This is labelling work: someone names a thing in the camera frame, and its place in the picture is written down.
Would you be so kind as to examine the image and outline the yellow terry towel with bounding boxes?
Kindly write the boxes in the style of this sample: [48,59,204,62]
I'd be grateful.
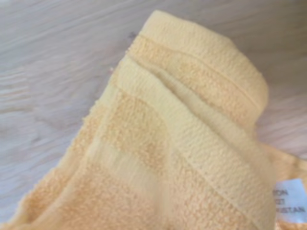
[0,9,307,230]

